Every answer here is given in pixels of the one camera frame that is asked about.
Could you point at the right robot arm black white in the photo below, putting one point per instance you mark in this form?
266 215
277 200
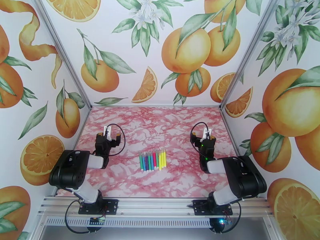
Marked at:
247 179

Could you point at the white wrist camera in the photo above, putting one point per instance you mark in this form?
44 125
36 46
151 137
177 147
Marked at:
207 133
108 133

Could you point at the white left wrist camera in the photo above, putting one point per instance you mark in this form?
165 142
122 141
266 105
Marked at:
108 133

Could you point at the black round mount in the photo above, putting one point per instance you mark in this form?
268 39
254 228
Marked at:
95 228
216 226

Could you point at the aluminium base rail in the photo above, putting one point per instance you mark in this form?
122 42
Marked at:
155 206

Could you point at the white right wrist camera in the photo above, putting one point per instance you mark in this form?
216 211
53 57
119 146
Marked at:
207 133

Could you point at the aluminium frame post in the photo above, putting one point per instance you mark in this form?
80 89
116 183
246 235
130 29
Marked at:
247 56
65 56

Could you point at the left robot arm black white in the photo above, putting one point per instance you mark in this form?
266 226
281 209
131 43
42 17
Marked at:
68 169

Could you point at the purple marker pen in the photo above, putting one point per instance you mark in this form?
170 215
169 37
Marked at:
146 162

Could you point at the small circuit board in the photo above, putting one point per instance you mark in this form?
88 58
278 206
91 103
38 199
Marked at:
98 221
226 221

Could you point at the aluminium back rail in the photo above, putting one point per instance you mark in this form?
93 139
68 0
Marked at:
155 106

